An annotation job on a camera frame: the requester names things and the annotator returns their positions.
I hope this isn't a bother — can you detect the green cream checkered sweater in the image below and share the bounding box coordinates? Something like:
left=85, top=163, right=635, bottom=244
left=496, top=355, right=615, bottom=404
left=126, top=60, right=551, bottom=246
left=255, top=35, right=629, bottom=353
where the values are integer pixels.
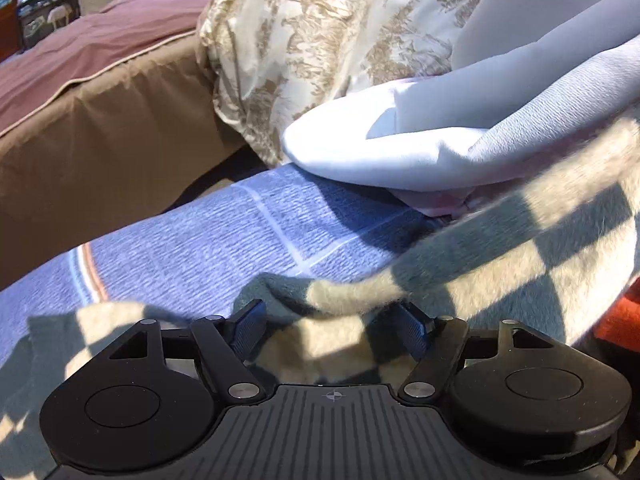
left=1, top=107, right=639, bottom=479

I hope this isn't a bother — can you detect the blue plaid bed sheet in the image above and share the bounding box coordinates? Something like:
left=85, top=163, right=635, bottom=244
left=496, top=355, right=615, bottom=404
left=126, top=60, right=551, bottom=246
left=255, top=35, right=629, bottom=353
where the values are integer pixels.
left=1, top=165, right=449, bottom=359

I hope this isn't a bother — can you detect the orange red garment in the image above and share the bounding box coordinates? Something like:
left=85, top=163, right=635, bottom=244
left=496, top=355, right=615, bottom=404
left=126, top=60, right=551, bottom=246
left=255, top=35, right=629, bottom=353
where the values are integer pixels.
left=593, top=278, right=640, bottom=353

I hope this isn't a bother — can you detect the brown pink bed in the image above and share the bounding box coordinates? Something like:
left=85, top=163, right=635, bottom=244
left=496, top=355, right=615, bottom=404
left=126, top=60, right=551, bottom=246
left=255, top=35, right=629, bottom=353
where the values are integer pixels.
left=1, top=0, right=244, bottom=285

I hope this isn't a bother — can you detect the white grey pillow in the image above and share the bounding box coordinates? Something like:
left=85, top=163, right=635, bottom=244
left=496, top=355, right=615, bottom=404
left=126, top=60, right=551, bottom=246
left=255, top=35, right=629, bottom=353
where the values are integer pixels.
left=283, top=0, right=639, bottom=216

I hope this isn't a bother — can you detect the floral cream duvet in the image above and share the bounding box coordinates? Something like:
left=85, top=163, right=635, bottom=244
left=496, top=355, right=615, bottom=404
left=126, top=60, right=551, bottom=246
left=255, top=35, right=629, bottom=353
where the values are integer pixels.
left=198, top=0, right=480, bottom=167

